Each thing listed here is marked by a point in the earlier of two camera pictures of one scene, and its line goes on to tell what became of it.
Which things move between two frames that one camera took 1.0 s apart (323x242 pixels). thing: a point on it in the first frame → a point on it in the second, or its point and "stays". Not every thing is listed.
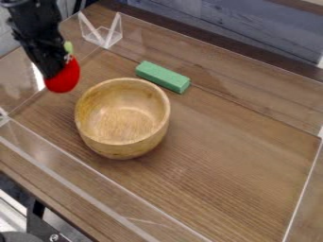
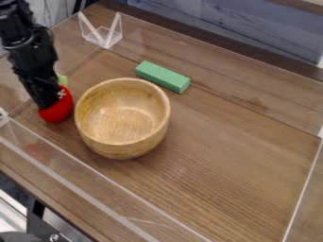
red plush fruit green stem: x=63 y=81 → x=59 y=112
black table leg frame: x=36 y=225 stays
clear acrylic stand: x=103 y=36 stays
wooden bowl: x=123 y=115 stays
